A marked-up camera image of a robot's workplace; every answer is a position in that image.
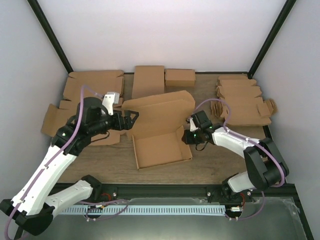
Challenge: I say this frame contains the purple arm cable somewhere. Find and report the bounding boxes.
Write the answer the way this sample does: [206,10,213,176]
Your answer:
[3,84,130,240]
[194,98,286,222]

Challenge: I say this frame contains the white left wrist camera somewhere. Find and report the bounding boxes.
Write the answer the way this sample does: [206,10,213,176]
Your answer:
[101,91,120,116]

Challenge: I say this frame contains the small folded cardboard box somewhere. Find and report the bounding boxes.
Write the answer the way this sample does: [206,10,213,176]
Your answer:
[165,68,196,87]

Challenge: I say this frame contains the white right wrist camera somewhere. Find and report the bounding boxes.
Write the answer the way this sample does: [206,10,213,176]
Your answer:
[189,117,198,132]

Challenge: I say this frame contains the flat cardboard blank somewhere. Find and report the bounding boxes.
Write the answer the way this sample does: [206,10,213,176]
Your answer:
[41,100,126,146]
[63,70,124,101]

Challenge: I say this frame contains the large cardboard box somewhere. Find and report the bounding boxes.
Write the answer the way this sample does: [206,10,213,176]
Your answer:
[122,90,195,171]

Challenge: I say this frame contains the flat cardboard blank back left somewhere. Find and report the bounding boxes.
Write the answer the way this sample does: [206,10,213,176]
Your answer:
[63,70,124,101]

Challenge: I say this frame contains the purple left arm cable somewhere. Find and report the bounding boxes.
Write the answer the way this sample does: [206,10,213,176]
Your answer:
[3,84,130,240]

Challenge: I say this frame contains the light blue slotted cable duct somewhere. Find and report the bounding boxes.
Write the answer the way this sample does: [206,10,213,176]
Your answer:
[60,205,226,216]

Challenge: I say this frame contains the tall folded cardboard box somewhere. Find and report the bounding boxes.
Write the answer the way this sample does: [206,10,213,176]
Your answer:
[131,65,165,99]

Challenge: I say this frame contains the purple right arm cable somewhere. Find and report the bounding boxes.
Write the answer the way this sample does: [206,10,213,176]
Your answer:
[194,98,286,222]

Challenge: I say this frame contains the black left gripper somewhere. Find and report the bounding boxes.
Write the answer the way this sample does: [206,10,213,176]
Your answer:
[89,109,140,137]

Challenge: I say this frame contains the black left corner frame post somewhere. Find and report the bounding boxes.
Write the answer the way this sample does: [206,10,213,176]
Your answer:
[27,0,74,74]

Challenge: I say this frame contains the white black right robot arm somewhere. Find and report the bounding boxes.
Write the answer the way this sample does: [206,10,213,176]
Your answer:
[181,110,290,202]

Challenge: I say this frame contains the stack of small cardboard blanks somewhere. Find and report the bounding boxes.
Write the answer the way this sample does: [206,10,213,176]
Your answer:
[211,74,278,126]

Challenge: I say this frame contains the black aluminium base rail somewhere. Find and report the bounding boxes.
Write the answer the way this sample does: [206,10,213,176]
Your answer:
[49,183,296,204]

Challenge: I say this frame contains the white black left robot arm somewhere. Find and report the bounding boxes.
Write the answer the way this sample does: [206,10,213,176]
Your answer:
[0,95,139,236]

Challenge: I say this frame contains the black corner frame post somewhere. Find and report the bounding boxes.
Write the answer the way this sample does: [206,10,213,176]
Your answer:
[27,0,74,74]
[247,0,297,79]

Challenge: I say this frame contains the flat cardboard blank front left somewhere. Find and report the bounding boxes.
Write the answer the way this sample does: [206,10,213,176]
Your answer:
[41,100,126,146]

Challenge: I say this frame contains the black right corner frame post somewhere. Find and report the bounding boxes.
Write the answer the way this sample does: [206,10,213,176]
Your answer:
[247,0,297,79]

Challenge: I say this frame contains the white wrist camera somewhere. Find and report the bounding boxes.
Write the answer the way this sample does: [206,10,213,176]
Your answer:
[101,91,120,116]
[189,117,198,132]

